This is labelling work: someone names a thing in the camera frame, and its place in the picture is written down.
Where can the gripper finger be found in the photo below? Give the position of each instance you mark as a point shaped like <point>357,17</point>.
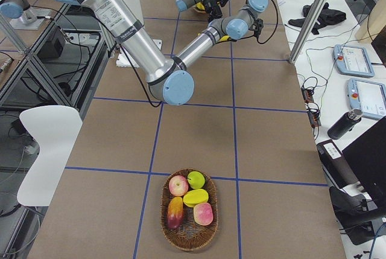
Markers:
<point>214,15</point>

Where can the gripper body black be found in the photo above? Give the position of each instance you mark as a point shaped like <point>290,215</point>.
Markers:
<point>211,5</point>

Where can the yellow banana bottom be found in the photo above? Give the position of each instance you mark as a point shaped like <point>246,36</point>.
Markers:
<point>226,38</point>

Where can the yellow banana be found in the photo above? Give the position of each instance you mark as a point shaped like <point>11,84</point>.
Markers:
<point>200,6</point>
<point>226,38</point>

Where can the grey square plate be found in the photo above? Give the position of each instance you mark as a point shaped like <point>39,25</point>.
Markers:
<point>199,10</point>

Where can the wicker basket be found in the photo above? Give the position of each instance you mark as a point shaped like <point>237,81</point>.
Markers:
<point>190,236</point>

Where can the white pillar base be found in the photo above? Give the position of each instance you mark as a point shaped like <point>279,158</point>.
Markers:
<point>156,44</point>

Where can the black cloth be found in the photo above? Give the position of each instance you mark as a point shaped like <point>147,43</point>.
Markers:
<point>326,18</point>

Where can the teach pendant far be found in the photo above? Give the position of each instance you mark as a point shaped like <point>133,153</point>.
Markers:
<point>353,60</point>

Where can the teach pendant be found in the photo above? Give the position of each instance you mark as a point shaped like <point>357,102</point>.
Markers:
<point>353,60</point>
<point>367,96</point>

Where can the green pear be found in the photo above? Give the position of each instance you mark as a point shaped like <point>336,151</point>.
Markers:
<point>196,180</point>

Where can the black bottle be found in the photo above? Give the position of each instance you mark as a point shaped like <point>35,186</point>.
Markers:
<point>345,123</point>

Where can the teach pendant near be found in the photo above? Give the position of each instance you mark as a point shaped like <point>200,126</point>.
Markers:
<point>367,96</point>

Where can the pink apple upper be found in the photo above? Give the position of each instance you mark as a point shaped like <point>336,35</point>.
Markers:
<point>178,186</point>

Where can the pink apple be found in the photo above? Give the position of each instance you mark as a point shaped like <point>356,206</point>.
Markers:
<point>178,186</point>
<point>203,214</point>

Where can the yellow lemon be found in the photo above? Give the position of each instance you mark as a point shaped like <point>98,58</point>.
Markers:
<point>194,197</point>

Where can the black box device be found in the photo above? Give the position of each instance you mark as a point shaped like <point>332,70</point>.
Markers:
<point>335,164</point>

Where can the white chair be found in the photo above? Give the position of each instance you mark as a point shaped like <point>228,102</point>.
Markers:
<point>55,128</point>

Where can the pink apple lower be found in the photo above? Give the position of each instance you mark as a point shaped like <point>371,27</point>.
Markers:
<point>203,214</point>

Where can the red yellow mango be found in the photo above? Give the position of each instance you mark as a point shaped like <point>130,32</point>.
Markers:
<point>175,213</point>

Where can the black monitor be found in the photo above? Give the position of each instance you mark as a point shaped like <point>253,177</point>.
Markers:
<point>366,158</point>

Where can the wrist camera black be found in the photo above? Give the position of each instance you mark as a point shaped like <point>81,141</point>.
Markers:
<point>257,26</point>

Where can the aluminium frame post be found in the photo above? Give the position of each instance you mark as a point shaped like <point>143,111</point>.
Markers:
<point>310,20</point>

